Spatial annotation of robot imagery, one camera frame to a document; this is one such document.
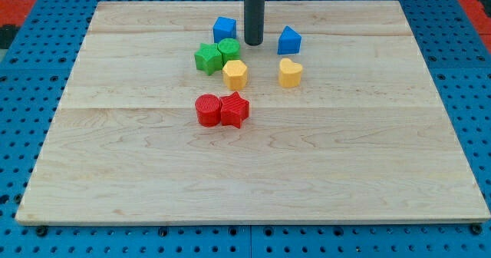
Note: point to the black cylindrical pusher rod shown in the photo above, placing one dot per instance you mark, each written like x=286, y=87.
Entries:
x=254, y=11

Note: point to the yellow hexagon block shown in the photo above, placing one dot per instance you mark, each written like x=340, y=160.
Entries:
x=235, y=75

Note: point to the green circle block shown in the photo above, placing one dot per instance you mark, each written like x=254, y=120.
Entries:
x=229, y=49

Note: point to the red circle block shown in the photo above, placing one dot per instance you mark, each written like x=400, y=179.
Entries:
x=208, y=110

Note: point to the blue cube block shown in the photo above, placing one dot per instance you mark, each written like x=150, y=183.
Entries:
x=224, y=28

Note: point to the blue triangle block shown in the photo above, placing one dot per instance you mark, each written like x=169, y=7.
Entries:
x=289, y=42

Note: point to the green star block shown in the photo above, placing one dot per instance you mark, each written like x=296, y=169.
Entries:
x=208, y=58

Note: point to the yellow heart block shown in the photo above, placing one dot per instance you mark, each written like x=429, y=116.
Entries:
x=290, y=73

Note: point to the red star block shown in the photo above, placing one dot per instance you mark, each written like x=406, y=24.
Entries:
x=234, y=110

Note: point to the light wooden board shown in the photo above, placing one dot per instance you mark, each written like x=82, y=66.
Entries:
x=364, y=138

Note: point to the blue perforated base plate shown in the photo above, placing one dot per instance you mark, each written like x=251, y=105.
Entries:
x=37, y=66

